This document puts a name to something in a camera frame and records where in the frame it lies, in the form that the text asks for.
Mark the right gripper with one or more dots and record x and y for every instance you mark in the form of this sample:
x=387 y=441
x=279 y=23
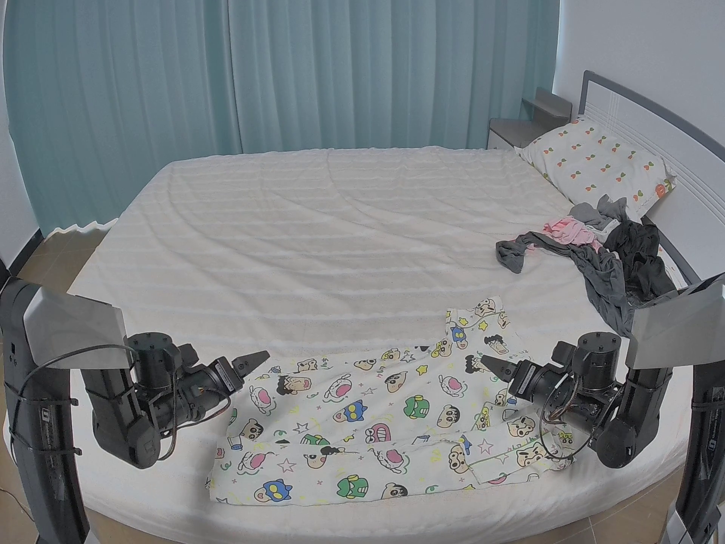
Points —
x=532 y=382

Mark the bed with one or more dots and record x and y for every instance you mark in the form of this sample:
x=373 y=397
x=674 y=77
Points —
x=311 y=235

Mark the white printed pillow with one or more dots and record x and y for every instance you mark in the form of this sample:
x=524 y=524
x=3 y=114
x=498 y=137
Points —
x=600 y=162

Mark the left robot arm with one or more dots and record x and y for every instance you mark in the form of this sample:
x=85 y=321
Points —
x=51 y=388

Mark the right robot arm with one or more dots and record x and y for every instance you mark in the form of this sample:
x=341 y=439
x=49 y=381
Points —
x=674 y=360

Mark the grey bedside table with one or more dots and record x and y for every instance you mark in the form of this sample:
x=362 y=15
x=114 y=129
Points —
x=515 y=131

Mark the pink garment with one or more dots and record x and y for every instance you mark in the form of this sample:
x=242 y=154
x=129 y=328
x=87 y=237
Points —
x=569 y=230

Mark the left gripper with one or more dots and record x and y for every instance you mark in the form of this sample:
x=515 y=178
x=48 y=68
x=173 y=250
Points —
x=212 y=386

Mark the blue-green curtain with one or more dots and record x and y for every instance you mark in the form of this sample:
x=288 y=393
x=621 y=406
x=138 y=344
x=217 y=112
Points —
x=283 y=60

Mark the white printed pyjama top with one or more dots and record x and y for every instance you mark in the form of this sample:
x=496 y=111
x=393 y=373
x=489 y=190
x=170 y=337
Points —
x=368 y=417

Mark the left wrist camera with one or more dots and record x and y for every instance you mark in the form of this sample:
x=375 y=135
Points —
x=188 y=356

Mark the pile of clothes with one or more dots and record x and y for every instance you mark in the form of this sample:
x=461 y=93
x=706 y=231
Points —
x=634 y=258

